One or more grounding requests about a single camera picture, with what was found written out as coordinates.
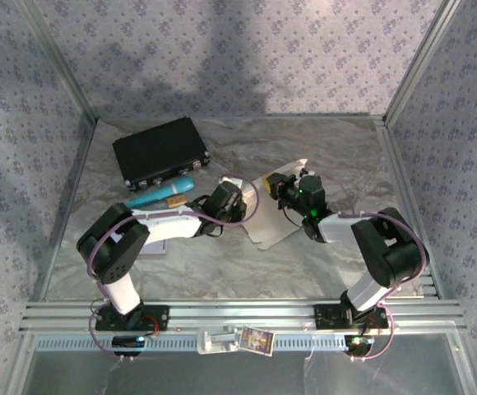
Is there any black left controller board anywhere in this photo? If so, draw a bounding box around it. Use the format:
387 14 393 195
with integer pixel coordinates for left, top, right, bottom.
112 335 146 357

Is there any grey slotted cable duct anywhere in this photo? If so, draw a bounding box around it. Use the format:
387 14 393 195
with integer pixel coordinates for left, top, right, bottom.
35 333 349 353

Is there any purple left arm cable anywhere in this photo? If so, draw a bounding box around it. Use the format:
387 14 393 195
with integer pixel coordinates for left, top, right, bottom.
86 174 261 363

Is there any aluminium corner post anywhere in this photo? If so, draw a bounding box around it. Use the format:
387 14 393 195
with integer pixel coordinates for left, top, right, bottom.
16 0 100 124
382 0 465 124

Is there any black right controller board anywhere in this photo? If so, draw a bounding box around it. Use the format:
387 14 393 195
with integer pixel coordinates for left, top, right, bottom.
344 335 375 357

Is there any grey metal panel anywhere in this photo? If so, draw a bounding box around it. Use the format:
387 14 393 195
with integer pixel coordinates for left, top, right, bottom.
24 349 465 395

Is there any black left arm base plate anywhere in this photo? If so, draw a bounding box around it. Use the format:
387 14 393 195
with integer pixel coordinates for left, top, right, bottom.
95 304 169 332

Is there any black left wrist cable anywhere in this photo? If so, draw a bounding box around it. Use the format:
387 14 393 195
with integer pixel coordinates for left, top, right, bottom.
199 221 224 240

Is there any aluminium side rail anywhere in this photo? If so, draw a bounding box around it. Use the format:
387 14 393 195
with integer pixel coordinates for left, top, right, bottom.
36 118 100 301
376 117 445 300

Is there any black controller board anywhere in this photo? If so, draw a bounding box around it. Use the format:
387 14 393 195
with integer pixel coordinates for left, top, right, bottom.
344 335 375 357
112 335 146 357

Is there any colourful printed card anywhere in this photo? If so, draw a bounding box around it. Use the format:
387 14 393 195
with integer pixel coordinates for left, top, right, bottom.
238 326 276 355

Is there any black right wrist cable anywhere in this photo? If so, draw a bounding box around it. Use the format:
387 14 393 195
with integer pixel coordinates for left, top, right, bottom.
278 201 305 227

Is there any black case with metal latches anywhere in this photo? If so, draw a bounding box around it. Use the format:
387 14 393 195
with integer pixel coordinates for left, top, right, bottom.
112 117 211 193

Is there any white paper box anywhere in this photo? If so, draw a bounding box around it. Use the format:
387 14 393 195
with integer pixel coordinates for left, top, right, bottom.
244 158 312 251

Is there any white plastic bracket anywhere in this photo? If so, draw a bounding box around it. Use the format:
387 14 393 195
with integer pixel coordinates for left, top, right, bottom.
196 324 239 355

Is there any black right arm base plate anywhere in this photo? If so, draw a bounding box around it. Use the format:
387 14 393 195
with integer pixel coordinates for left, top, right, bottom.
314 304 389 330

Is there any lilac paper box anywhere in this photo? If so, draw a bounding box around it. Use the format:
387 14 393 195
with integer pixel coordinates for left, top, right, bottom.
141 238 169 257

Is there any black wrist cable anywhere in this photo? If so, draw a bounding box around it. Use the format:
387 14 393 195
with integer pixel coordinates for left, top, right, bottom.
199 221 224 240
278 201 305 227

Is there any aluminium rear rail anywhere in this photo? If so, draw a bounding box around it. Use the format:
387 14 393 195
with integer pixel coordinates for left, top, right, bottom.
92 113 387 123

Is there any aluminium mounting rail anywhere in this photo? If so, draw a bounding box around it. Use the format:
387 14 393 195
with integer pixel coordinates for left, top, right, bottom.
18 299 468 335

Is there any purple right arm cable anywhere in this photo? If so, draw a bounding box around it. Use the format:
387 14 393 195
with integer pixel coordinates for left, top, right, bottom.
316 174 424 363

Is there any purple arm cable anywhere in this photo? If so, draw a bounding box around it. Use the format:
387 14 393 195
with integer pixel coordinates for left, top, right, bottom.
86 174 261 363
316 174 424 363

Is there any turquoise tube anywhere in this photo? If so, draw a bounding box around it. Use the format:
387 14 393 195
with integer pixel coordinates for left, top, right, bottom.
125 177 194 210

